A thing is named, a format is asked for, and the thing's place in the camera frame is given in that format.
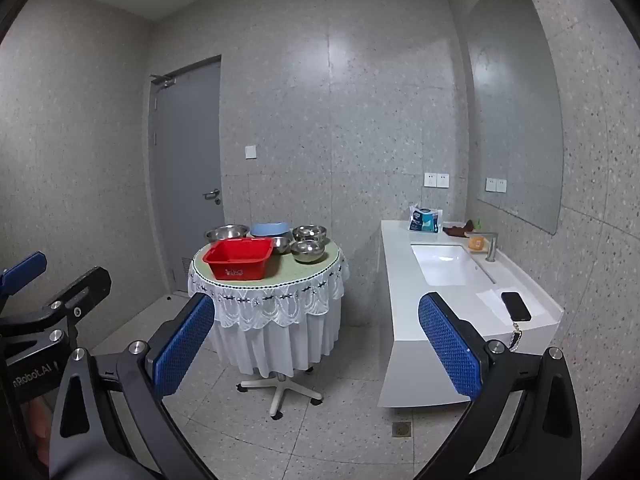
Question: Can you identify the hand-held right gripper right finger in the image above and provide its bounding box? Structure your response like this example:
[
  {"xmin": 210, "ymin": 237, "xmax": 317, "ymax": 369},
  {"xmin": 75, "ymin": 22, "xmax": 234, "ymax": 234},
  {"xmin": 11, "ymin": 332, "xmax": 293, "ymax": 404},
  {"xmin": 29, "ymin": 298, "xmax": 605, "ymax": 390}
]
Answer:
[{"xmin": 418, "ymin": 291, "xmax": 583, "ymax": 480}]

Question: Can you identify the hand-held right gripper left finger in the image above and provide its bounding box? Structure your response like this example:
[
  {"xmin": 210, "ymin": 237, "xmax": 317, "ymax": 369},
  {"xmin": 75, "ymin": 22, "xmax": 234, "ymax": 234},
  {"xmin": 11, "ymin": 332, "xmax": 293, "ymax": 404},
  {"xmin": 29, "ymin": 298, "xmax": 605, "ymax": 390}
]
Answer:
[{"xmin": 49, "ymin": 291, "xmax": 217, "ymax": 480}]

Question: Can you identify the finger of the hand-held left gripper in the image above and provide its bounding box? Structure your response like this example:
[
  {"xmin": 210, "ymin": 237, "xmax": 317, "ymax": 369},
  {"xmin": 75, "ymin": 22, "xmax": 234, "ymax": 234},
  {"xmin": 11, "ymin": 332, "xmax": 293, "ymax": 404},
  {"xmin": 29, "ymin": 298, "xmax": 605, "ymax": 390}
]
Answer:
[
  {"xmin": 47, "ymin": 267, "xmax": 112, "ymax": 361},
  {"xmin": 0, "ymin": 252, "xmax": 48, "ymax": 301}
]

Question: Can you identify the red plastic basin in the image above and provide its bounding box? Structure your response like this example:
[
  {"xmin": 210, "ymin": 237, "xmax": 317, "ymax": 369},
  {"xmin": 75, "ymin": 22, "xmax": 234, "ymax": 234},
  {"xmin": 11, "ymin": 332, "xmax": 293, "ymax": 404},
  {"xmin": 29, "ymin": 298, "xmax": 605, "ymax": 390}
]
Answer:
[{"xmin": 202, "ymin": 238, "xmax": 275, "ymax": 281}]

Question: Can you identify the large steel bowl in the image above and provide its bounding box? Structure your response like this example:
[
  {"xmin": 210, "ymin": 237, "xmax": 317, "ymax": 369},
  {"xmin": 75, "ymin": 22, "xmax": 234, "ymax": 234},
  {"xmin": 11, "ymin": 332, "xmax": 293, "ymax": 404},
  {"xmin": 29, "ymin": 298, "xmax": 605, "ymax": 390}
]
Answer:
[{"xmin": 205, "ymin": 225, "xmax": 249, "ymax": 242}]

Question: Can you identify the blue plastic bowl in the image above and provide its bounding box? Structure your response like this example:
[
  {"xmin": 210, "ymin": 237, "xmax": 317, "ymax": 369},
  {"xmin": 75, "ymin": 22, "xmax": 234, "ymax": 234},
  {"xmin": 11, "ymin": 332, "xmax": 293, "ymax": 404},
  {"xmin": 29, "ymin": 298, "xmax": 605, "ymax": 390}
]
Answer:
[{"xmin": 249, "ymin": 222, "xmax": 293, "ymax": 239}]

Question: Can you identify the white paper sheet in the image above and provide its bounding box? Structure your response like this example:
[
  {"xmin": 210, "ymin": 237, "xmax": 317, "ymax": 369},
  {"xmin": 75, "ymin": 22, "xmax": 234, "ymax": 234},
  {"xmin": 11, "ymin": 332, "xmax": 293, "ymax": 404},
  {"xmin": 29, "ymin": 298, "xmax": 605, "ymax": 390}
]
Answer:
[{"xmin": 476, "ymin": 286, "xmax": 550, "ymax": 326}]

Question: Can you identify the black smartphone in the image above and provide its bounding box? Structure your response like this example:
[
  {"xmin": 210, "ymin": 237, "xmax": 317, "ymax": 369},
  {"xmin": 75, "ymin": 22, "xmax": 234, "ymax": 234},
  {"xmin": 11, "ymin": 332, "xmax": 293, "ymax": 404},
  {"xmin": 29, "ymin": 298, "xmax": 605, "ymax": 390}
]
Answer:
[{"xmin": 501, "ymin": 291, "xmax": 532, "ymax": 322}]

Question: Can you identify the white sink basin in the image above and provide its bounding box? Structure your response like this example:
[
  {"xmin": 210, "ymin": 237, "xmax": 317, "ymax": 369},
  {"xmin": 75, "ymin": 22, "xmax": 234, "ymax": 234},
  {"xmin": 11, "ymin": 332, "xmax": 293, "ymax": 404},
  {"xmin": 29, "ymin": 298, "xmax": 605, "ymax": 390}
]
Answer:
[{"xmin": 411, "ymin": 244, "xmax": 497, "ymax": 287}]

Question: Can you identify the white washbasin counter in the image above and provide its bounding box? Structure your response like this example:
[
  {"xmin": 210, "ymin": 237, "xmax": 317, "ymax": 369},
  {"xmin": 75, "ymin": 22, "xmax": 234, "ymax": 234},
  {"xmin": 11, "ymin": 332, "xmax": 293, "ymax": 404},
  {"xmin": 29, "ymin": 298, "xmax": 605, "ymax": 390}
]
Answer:
[{"xmin": 377, "ymin": 219, "xmax": 565, "ymax": 409}]

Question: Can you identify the white wheeled table base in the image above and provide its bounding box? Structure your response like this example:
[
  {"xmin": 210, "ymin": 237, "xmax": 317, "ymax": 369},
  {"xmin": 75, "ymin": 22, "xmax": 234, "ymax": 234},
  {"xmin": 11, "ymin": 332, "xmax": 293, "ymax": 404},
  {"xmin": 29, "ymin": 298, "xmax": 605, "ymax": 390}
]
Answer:
[{"xmin": 236, "ymin": 367, "xmax": 324, "ymax": 419}]

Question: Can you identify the metal faucet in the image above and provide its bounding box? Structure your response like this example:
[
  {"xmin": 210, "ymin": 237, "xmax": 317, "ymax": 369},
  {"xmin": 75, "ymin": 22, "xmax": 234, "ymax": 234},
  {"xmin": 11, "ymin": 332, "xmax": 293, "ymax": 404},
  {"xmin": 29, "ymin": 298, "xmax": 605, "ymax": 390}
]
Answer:
[{"xmin": 465, "ymin": 231, "xmax": 500, "ymax": 262}]

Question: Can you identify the blue tissue pack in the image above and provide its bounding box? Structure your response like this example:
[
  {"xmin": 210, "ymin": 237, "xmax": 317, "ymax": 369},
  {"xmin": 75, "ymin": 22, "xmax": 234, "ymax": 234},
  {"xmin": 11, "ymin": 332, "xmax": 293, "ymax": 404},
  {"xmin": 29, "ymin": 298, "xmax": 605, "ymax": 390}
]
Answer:
[{"xmin": 408, "ymin": 205, "xmax": 443, "ymax": 234}]

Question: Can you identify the round table with green cloth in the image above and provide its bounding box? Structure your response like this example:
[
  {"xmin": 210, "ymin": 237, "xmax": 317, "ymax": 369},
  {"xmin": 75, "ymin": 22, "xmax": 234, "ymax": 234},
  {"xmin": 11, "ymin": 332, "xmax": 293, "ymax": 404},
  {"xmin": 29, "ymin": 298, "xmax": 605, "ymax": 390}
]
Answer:
[{"xmin": 192, "ymin": 237, "xmax": 346, "ymax": 291}]

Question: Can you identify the grey door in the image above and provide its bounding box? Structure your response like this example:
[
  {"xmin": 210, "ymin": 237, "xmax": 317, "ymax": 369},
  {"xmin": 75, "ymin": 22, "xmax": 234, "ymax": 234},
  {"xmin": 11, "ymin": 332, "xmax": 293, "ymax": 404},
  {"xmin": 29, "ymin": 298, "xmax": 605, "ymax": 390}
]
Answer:
[{"xmin": 148, "ymin": 55, "xmax": 222, "ymax": 295}]

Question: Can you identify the wall mirror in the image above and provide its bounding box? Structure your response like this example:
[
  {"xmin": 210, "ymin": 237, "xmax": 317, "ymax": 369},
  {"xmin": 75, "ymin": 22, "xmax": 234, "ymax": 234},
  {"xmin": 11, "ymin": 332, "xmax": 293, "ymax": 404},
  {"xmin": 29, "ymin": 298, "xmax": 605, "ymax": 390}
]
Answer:
[{"xmin": 465, "ymin": 0, "xmax": 563, "ymax": 236}]

